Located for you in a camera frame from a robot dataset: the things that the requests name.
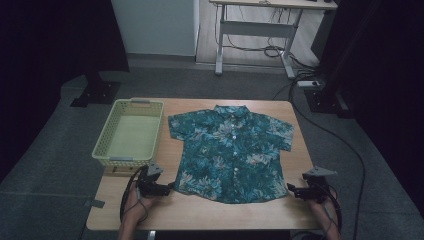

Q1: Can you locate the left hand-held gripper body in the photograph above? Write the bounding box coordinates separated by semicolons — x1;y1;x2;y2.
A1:
136;161;172;198

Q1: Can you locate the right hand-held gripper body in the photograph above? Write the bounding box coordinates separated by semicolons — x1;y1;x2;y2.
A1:
300;165;338;205

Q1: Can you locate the pale yellow plastic basket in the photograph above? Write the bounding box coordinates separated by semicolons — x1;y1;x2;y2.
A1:
91;98;165;169

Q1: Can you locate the teal floral short-sleeved shirt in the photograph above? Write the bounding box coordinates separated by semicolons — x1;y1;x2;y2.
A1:
167;104;295;205

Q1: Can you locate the person's left hand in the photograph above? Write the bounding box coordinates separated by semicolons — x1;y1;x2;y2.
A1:
130;185;160;218

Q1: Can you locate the person's right hand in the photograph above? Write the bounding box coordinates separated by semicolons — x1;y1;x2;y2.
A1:
308;196;336;219

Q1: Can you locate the grey tape strip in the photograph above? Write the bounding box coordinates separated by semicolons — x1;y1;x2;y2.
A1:
84;198;106;209

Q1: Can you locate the black stand base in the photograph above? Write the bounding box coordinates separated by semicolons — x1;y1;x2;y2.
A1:
69;71;122;109
303;87;355;120

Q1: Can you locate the white power strip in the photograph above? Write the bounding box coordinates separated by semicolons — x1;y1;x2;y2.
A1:
296;79;322;89

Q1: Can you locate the white cabinet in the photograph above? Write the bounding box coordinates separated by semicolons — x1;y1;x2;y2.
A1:
110;0;201;58

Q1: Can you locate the white-framed wooden desk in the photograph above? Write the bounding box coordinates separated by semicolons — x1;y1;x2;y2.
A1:
209;0;339;80

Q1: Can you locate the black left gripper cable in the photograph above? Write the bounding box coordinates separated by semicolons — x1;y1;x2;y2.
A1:
119;165;150;231

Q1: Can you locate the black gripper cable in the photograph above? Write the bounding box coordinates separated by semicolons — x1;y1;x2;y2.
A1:
318;183;344;234
119;165;150;231

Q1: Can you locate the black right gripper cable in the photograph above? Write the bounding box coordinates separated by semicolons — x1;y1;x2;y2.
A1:
318;183;344;234

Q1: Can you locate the long black floor cable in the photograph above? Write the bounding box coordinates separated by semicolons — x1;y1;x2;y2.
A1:
271;68;367;240

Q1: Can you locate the bundle of black cables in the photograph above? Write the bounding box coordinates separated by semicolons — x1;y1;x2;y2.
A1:
223;6;318;69

